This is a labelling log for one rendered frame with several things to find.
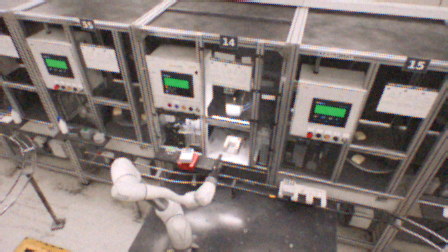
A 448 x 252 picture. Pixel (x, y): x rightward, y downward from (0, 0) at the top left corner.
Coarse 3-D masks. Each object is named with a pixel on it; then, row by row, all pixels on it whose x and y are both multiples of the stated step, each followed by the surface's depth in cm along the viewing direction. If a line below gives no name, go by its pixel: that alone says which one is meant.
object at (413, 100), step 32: (320, 64) 189; (352, 64) 183; (384, 64) 178; (384, 96) 189; (416, 96) 184; (384, 128) 204; (416, 128) 197; (288, 160) 246; (320, 160) 237; (416, 160) 212
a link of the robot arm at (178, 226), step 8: (176, 216) 219; (184, 216) 224; (168, 224) 216; (176, 224) 210; (184, 224) 211; (168, 232) 216; (176, 232) 208; (184, 232) 210; (176, 240) 211; (184, 240) 212; (176, 248) 218; (184, 248) 218
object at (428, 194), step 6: (444, 162) 207; (444, 168) 210; (438, 174) 214; (444, 174) 212; (432, 180) 218; (438, 180) 217; (444, 180) 216; (432, 186) 222; (438, 186) 220; (444, 186) 219; (426, 192) 227; (432, 192) 225; (438, 192) 223; (444, 192) 222; (420, 198) 232; (426, 198) 230; (432, 198) 228; (438, 198) 227; (444, 198) 225
